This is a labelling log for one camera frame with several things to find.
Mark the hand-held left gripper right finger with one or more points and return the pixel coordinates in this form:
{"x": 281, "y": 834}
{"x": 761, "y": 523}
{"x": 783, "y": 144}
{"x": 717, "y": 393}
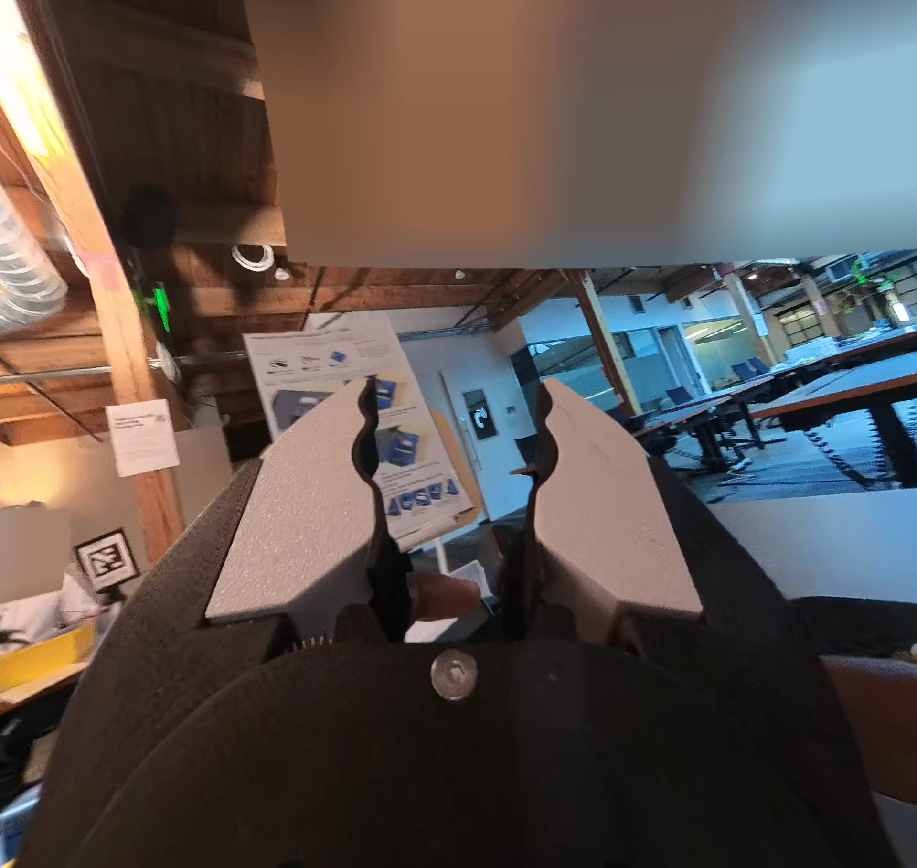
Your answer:
{"x": 609, "y": 524}

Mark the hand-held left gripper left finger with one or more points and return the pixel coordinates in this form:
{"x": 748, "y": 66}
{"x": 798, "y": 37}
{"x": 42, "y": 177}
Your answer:
{"x": 301, "y": 517}

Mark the person's right forearm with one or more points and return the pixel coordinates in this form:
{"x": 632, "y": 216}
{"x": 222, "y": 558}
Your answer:
{"x": 874, "y": 725}

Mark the person's left hand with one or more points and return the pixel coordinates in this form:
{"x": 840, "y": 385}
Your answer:
{"x": 444, "y": 596}

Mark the white phone booth door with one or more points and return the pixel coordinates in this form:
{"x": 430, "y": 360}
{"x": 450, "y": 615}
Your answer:
{"x": 494, "y": 467}

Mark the wooden-edged office desk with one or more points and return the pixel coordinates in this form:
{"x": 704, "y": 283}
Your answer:
{"x": 688, "y": 409}
{"x": 845, "y": 388}

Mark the large instruction board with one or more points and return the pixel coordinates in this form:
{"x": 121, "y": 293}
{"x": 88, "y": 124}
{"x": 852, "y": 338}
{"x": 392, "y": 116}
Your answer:
{"x": 315, "y": 352}

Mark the white paper notice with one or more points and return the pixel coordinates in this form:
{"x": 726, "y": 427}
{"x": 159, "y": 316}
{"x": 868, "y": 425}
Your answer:
{"x": 143, "y": 438}

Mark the black-white marker tag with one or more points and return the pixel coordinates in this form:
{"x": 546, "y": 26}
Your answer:
{"x": 107, "y": 561}

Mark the green exit sign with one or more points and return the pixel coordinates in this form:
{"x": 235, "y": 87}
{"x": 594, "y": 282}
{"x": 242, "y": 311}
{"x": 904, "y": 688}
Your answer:
{"x": 161, "y": 305}

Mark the black quilted wrist rest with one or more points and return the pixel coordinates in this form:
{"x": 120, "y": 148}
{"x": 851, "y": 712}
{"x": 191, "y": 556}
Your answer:
{"x": 860, "y": 624}

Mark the white crumpled bag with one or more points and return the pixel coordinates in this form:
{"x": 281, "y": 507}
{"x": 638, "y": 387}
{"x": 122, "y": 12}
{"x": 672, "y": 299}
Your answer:
{"x": 43, "y": 610}

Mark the yellow storage box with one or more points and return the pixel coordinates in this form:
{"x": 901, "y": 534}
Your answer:
{"x": 43, "y": 656}

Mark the silver ventilation duct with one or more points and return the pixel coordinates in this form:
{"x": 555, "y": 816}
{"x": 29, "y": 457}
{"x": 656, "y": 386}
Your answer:
{"x": 25, "y": 273}

